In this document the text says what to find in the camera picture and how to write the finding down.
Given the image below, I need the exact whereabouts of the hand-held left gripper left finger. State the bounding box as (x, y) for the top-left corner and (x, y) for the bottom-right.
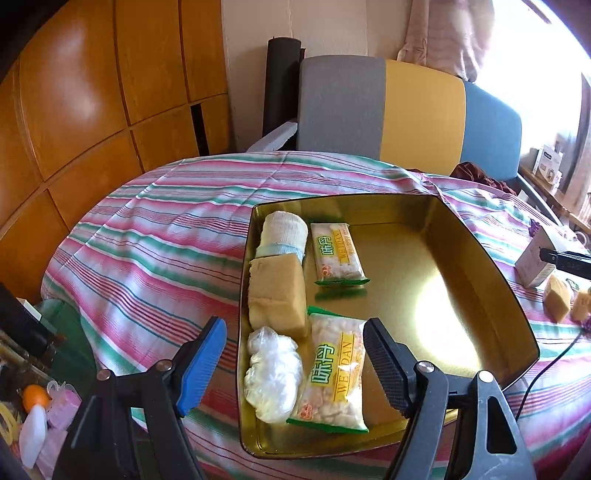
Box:
(52, 316), (228, 480)

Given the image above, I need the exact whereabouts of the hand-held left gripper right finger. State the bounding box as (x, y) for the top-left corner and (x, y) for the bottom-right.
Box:
(362, 318), (537, 480)

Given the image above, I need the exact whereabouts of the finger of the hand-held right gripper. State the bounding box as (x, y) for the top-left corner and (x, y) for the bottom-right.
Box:
(539, 248), (591, 278)

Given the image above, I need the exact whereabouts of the white carton box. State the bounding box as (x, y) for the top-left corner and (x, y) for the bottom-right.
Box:
(515, 224), (561, 289)

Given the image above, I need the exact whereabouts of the small tan sponge block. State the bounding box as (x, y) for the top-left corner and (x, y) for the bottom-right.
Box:
(570, 288), (591, 324)

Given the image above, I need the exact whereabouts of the green-edged snack packet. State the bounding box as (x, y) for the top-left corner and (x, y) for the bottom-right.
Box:
(308, 220), (371, 288)
(286, 305), (370, 435)

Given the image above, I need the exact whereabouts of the clear plastic bag bundle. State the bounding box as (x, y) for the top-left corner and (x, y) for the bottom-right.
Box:
(244, 325), (304, 424)

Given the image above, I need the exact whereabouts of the gold metal tin tray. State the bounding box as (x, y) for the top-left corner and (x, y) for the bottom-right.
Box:
(238, 193), (541, 460)

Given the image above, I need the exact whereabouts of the large tan sponge block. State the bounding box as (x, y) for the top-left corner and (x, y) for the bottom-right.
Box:
(248, 254), (309, 340)

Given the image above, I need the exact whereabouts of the white bandage roll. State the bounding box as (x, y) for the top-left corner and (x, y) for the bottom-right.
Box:
(255, 211), (309, 260)

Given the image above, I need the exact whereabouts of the wooden side desk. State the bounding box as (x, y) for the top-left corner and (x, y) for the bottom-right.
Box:
(517, 164), (591, 232)

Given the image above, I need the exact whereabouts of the white printed box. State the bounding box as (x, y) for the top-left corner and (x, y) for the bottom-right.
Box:
(532, 145), (564, 185)

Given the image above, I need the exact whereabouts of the striped pink green tablecloth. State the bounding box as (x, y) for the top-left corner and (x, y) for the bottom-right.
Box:
(41, 150), (591, 480)

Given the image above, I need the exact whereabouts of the dark red cloth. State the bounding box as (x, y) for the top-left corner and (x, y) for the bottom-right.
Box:
(450, 161), (518, 197)

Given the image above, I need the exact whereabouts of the green stool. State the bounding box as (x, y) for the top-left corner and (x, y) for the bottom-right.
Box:
(39, 298), (100, 384)

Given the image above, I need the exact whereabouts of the pink bag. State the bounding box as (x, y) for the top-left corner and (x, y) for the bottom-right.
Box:
(46, 381), (81, 430)

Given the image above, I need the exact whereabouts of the orange fruit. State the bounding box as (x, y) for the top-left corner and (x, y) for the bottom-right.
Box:
(22, 384), (51, 411)

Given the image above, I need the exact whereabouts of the black box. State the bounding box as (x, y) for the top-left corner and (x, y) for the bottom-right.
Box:
(0, 281), (68, 365)

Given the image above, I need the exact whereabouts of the white plastic bottle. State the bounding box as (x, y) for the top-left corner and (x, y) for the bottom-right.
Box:
(18, 406), (49, 469)

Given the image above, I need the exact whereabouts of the grey yellow blue chair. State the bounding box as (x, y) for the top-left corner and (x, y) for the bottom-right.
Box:
(247, 55), (561, 224)

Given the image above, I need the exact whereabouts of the pink patterned curtain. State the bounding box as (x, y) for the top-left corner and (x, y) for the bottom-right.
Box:
(397, 0), (497, 81)

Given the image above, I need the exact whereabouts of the black rolled mat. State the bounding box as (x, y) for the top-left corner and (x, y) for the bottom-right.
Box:
(262, 37), (303, 139)

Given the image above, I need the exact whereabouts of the black cable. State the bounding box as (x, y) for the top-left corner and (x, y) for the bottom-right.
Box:
(512, 323), (587, 418)

